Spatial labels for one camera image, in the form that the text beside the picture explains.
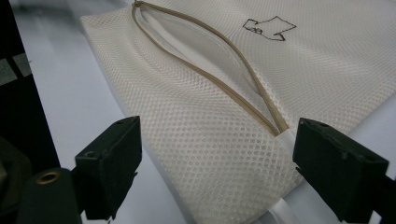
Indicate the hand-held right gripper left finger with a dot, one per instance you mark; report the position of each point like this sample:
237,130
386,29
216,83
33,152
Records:
109,168

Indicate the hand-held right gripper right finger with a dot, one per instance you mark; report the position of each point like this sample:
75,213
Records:
339,168

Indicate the white printed cloth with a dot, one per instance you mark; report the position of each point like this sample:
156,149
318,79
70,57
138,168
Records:
193,140

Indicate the dark object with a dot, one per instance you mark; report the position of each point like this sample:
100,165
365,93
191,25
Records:
18,102

